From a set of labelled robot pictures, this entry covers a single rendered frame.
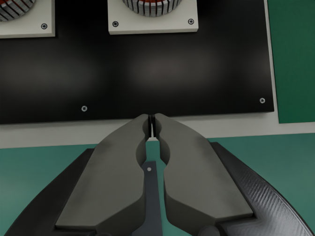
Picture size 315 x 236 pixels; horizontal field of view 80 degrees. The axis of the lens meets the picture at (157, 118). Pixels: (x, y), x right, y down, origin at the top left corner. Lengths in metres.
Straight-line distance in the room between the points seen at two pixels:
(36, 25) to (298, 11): 0.47
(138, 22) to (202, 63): 0.13
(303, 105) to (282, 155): 0.91
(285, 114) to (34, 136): 0.45
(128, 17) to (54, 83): 0.16
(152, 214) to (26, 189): 0.70
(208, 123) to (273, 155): 0.97
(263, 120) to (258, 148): 0.86
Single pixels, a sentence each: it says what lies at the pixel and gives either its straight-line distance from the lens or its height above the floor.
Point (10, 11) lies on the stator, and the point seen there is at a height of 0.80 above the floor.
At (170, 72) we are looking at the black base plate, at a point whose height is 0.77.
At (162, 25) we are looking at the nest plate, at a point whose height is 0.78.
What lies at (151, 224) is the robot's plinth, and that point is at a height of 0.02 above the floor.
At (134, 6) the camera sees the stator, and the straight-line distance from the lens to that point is 0.34.
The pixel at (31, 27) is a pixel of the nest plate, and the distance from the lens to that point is 0.40.
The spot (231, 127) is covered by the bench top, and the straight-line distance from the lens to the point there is 0.37.
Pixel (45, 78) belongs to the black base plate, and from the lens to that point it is 0.37.
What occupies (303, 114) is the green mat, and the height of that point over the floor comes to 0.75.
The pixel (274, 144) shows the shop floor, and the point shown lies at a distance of 1.30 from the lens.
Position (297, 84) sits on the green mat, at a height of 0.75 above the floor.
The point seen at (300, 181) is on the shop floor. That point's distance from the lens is 1.40.
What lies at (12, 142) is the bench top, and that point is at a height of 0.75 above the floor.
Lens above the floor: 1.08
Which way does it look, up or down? 85 degrees down
